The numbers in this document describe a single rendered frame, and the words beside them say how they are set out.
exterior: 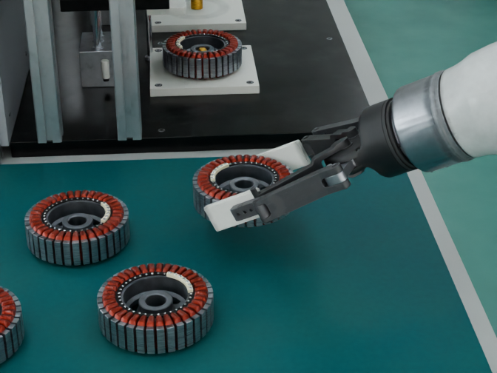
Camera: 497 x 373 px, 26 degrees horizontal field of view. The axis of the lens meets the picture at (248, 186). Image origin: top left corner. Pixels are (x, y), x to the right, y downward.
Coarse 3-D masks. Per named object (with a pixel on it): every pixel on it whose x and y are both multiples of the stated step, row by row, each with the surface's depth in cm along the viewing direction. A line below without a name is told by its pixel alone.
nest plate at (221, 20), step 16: (208, 0) 178; (224, 0) 178; (240, 0) 178; (160, 16) 171; (176, 16) 171; (192, 16) 171; (208, 16) 171; (224, 16) 171; (240, 16) 171; (160, 32) 168
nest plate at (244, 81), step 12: (156, 48) 159; (156, 60) 155; (252, 60) 155; (156, 72) 152; (168, 72) 152; (240, 72) 152; (252, 72) 152; (156, 84) 148; (168, 84) 148; (180, 84) 148; (192, 84) 148; (204, 84) 148; (216, 84) 148; (228, 84) 148; (240, 84) 148; (252, 84) 148
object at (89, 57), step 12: (84, 36) 152; (108, 36) 152; (84, 48) 148; (96, 48) 148; (108, 48) 148; (84, 60) 148; (96, 60) 148; (84, 72) 149; (96, 72) 149; (84, 84) 150; (96, 84) 150; (108, 84) 150
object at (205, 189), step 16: (224, 160) 120; (240, 160) 120; (256, 160) 120; (272, 160) 120; (208, 176) 117; (224, 176) 119; (240, 176) 120; (256, 176) 120; (272, 176) 118; (208, 192) 114; (224, 192) 114; (240, 192) 114; (240, 224) 113; (256, 224) 114
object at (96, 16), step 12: (60, 0) 144; (72, 0) 144; (84, 0) 144; (96, 0) 144; (108, 0) 144; (144, 0) 144; (156, 0) 145; (168, 0) 145; (180, 0) 148; (96, 12) 146; (156, 12) 146; (168, 12) 146; (180, 12) 146; (96, 24) 147; (96, 36) 147
